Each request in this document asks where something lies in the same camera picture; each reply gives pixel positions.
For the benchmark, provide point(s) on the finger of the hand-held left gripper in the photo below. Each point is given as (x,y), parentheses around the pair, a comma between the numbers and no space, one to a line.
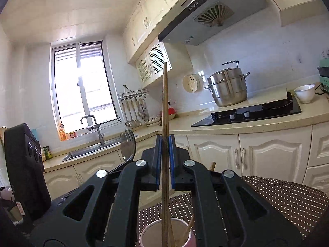
(120,166)

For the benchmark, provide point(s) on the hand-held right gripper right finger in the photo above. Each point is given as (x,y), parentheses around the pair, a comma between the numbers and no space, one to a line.
(172,164)

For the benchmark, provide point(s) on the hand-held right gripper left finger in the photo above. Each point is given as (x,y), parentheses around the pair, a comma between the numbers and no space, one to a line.
(158,164)

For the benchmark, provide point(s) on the wooden chopstick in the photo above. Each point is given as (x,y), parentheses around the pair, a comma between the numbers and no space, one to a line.
(187,227)
(212,165)
(165,103)

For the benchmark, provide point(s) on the pink cup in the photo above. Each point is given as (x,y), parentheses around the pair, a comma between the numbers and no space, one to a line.
(153,233)

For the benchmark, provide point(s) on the green jar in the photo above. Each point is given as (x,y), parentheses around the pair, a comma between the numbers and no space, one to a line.
(48,153)

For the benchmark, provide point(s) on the steel sink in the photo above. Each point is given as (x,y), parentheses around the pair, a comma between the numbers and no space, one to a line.
(82,153)

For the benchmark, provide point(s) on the grey kitchen faucet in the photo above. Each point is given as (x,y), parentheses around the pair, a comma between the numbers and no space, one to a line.
(99,131)

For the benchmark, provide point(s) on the stack of white dishes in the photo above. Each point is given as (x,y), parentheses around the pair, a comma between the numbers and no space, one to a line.
(153,121)

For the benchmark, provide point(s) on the hanging steel ladle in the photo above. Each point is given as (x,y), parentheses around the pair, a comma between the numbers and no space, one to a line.
(127,123)
(138,122)
(133,123)

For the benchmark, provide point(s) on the red container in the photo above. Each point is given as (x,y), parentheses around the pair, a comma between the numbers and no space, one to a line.
(172,111)

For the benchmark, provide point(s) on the orange bottle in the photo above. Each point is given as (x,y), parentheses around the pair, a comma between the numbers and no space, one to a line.
(62,133)

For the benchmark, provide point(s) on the hanging utensil package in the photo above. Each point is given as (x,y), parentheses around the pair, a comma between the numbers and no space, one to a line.
(142,109)

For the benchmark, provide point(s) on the cream round colander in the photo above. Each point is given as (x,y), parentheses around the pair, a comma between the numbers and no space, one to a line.
(190,83)

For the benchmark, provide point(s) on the window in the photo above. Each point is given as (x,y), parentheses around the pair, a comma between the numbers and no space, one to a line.
(84,82)

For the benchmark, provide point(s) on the steel steamer pot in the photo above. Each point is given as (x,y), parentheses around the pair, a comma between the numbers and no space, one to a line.
(228,90)

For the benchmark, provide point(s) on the cream lower cabinets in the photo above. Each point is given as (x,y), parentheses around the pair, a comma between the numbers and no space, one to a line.
(270,151)

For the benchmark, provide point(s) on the cream cabinets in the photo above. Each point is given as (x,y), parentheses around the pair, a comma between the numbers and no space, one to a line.
(146,23)
(270,151)

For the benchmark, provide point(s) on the black glass cooktop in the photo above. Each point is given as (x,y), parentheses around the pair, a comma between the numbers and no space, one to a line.
(257,114)

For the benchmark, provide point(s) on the brown polka dot tablecloth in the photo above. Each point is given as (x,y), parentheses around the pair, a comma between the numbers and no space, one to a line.
(277,198)

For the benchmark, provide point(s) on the cream upper cabinets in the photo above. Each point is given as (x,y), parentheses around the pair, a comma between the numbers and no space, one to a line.
(146,23)

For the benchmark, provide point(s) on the white bowl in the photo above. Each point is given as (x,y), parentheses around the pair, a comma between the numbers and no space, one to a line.
(304,94)

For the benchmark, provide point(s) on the grey range hood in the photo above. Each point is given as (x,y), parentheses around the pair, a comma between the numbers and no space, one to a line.
(218,2)

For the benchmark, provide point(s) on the green cooking appliance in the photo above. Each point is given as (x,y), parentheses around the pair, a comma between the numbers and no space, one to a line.
(324,82)

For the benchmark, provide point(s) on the wall utensil rack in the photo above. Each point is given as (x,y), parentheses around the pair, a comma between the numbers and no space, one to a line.
(133,95)

